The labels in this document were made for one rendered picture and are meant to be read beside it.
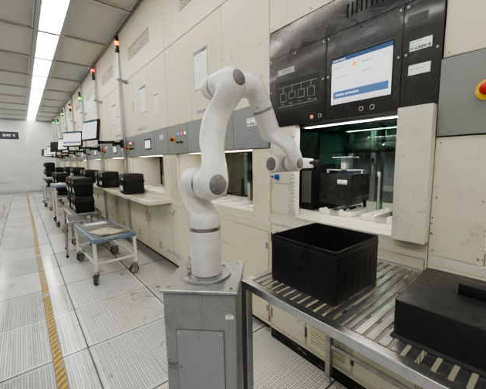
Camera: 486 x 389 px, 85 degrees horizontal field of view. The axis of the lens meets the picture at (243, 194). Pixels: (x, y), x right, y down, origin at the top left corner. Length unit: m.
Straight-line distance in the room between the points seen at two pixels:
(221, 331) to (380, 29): 1.36
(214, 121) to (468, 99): 0.88
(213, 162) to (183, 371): 0.77
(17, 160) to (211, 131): 13.53
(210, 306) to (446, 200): 0.95
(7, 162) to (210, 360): 13.64
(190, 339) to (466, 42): 1.42
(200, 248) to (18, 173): 13.52
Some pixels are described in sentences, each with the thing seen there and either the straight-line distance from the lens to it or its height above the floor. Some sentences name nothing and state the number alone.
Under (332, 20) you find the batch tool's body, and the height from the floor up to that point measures 1.87.
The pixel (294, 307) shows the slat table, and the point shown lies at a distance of 0.90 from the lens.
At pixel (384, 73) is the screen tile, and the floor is 1.56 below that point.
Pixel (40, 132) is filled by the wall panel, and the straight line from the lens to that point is 14.43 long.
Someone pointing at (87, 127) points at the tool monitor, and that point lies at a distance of 4.27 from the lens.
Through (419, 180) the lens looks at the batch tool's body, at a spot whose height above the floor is 1.12.
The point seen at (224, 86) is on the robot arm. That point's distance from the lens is 1.01.
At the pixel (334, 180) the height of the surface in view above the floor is 1.08.
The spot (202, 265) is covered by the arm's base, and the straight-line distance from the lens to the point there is 1.04.
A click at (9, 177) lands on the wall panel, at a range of 14.37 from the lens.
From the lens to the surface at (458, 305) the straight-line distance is 0.85.
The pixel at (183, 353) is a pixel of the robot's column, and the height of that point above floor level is 0.52.
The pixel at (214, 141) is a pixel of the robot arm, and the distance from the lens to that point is 1.00.
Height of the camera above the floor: 1.21
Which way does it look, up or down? 7 degrees down
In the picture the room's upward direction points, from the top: 1 degrees counter-clockwise
